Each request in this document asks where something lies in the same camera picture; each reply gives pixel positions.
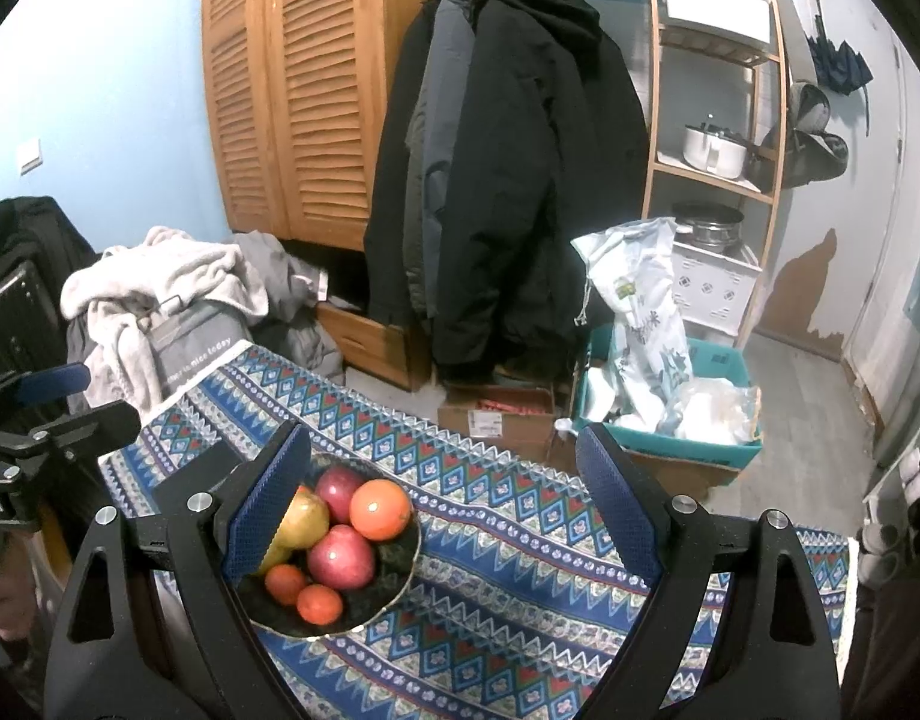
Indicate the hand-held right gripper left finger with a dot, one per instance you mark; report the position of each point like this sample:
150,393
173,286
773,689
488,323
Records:
268,510

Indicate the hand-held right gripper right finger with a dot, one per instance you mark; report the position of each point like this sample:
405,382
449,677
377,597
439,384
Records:
617,502

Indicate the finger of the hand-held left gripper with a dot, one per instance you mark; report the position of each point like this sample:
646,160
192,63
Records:
51,382
92,424

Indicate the yellow apple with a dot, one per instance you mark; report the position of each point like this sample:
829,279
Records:
274,559
304,521

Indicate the red apple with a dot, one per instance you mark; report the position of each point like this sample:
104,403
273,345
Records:
338,491
341,556

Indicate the small tangerine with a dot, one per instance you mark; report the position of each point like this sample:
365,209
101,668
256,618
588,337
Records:
285,583
319,604

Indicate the large orange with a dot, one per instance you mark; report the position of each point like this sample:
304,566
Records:
381,510

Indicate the glass bowl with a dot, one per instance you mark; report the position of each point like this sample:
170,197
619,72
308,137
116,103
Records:
385,570

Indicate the person's left hand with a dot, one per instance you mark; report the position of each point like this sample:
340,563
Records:
9,606

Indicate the black suitcase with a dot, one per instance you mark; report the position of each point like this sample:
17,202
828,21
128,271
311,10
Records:
17,292

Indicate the teal plastic basket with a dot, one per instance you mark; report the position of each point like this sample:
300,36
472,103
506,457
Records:
700,450

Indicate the blue patterned tablecloth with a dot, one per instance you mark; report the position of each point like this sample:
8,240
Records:
505,540

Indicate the small labelled cardboard box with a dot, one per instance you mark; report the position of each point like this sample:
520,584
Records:
520,420

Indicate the white plastic bag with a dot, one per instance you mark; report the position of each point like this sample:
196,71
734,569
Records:
715,409

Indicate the grey storage bag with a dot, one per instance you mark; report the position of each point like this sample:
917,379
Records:
197,337

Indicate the pile of clothes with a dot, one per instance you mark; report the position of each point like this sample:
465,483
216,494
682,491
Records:
167,270

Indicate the white rice bag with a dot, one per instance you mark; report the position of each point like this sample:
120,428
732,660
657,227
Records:
640,315

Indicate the wooden drawer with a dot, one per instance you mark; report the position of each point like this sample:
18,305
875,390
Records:
362,341

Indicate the grey garment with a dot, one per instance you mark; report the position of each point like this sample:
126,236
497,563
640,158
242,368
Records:
280,277

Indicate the white lattice basket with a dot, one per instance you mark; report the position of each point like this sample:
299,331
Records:
711,285

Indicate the group of shoes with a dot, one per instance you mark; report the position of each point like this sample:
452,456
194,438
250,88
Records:
880,538

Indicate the steel pot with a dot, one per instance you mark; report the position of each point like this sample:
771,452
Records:
707,229

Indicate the shoe rack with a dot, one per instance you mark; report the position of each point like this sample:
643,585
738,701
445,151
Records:
910,510

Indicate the wooden shelf rack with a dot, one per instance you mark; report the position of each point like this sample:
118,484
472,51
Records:
692,171

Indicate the black coat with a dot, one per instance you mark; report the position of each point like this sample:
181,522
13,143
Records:
535,165

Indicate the white pot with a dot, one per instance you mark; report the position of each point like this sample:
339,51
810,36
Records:
711,150

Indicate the grey jacket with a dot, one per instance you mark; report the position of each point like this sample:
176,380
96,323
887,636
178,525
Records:
437,165

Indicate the white painted door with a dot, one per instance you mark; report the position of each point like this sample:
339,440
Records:
842,187

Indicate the wooden louvered wardrobe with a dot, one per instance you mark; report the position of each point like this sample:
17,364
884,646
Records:
317,90

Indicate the grey hanging bag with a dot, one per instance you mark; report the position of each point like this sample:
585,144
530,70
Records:
812,157

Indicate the dark blue umbrella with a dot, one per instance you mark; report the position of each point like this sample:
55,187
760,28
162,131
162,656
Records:
842,64

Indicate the white storage bin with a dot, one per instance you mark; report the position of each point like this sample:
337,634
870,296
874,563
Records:
715,7

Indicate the white wall switch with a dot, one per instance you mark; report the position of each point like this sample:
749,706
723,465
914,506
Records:
30,155

